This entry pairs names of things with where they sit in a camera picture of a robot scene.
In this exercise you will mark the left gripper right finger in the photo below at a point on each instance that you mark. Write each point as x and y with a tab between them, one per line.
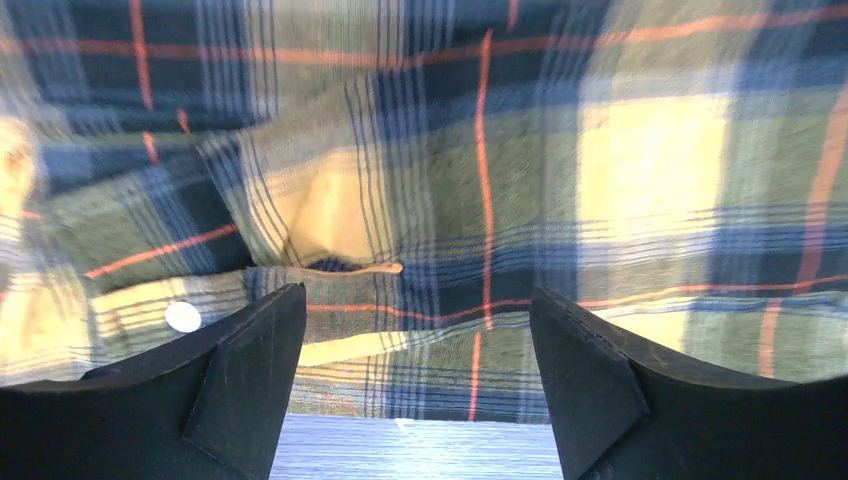
622	406

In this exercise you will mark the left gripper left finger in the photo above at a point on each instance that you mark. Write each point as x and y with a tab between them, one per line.
208	405

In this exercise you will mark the yellow plaid flannel shirt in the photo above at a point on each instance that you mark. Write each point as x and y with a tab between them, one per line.
677	167

